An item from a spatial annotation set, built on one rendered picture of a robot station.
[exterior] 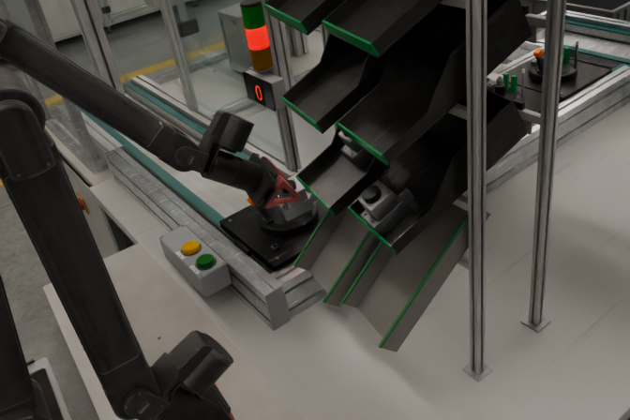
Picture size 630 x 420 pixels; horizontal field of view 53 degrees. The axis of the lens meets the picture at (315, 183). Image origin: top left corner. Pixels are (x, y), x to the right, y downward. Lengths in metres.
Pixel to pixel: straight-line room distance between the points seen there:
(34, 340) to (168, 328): 1.59
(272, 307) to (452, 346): 0.37
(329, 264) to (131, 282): 0.56
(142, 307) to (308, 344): 0.42
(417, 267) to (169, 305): 0.63
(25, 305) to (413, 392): 2.29
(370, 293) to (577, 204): 0.68
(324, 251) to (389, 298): 0.19
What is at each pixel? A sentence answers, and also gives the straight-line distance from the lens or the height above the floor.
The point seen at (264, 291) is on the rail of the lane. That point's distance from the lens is 1.30.
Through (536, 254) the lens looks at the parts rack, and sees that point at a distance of 1.22.
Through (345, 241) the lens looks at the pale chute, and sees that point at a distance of 1.22.
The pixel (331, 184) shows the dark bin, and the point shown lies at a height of 1.20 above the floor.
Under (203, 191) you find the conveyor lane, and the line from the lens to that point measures 1.74.
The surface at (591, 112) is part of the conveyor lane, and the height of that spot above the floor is 0.91.
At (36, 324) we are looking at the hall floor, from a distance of 3.06.
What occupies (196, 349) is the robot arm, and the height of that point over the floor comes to 1.23.
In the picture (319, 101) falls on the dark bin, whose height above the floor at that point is 1.37.
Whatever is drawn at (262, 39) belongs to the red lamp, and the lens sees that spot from 1.48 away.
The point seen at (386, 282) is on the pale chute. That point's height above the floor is 1.04.
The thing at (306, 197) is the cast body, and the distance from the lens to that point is 1.26.
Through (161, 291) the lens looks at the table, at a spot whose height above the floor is 0.86.
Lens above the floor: 1.81
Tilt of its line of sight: 32 degrees down
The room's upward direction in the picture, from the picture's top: 10 degrees counter-clockwise
